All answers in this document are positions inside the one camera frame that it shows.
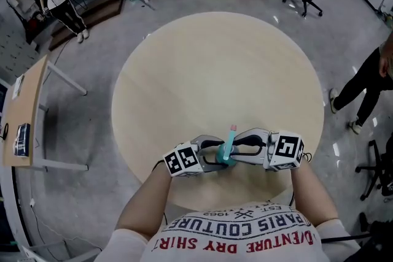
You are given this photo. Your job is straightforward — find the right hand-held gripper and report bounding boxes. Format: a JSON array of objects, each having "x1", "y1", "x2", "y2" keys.
[{"x1": 230, "y1": 128, "x2": 305, "y2": 171}]

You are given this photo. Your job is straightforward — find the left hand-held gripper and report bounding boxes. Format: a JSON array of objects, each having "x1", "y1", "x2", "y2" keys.
[{"x1": 163, "y1": 134, "x2": 231, "y2": 178}]

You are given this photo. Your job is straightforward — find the person's left forearm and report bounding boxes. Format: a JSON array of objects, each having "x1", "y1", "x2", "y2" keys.
[{"x1": 115, "y1": 167, "x2": 173, "y2": 236}]

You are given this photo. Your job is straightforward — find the person's right forearm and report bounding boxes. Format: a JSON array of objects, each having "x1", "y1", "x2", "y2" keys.
[{"x1": 290, "y1": 159, "x2": 340, "y2": 228}]

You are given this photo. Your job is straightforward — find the person's white printed shirt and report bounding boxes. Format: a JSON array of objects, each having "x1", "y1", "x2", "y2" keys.
[{"x1": 106, "y1": 201, "x2": 362, "y2": 262}]

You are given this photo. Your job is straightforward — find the dark wooden step platform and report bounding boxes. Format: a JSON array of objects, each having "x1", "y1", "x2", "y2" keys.
[{"x1": 48, "y1": 0, "x2": 125, "y2": 52}]

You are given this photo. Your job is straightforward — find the wooden desk with white legs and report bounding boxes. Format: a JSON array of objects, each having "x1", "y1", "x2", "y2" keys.
[{"x1": 2, "y1": 53, "x2": 89, "y2": 172}]

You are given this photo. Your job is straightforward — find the dark blue book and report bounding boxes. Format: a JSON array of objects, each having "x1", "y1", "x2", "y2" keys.
[{"x1": 12, "y1": 123, "x2": 31, "y2": 159}]

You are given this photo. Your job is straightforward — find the white papers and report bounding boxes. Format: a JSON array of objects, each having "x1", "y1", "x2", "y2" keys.
[{"x1": 12, "y1": 74, "x2": 25, "y2": 101}]

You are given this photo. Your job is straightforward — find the grey metal lockers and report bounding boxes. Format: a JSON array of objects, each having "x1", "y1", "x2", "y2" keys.
[{"x1": 0, "y1": 17, "x2": 41, "y2": 77}]

